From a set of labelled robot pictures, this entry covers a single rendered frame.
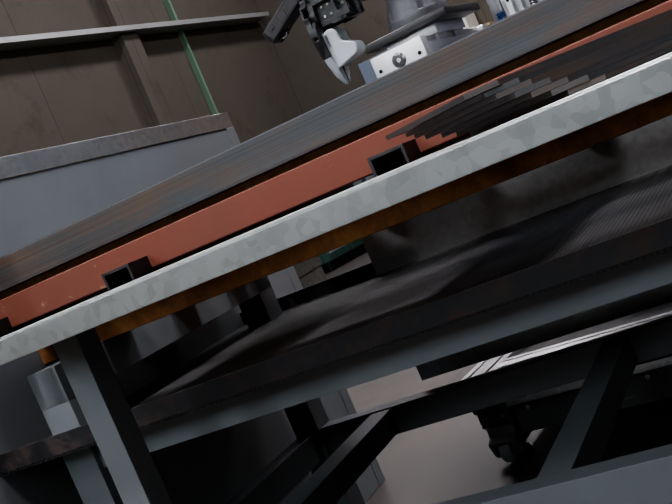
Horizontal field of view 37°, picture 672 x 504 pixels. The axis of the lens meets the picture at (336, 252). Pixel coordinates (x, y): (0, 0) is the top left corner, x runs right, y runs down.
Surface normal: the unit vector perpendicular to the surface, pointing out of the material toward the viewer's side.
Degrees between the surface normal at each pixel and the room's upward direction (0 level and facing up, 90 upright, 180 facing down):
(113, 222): 90
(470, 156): 90
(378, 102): 90
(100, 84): 90
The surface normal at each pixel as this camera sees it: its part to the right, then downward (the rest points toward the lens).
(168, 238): -0.38, 0.22
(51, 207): 0.84, -0.33
